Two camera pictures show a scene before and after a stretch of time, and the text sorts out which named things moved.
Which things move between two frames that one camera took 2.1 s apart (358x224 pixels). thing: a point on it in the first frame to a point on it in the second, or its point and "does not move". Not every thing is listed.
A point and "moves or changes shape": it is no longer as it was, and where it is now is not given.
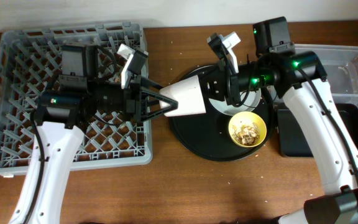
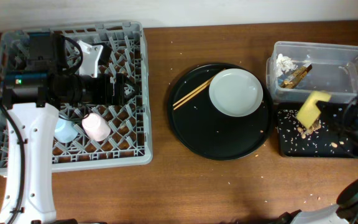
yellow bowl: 247,129 moves or changes shape
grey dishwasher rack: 27,63 does not move
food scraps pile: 247,135 to 316,138
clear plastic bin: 350,70 does not move
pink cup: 188,93 to 96,126
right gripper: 221,91 to 348,113
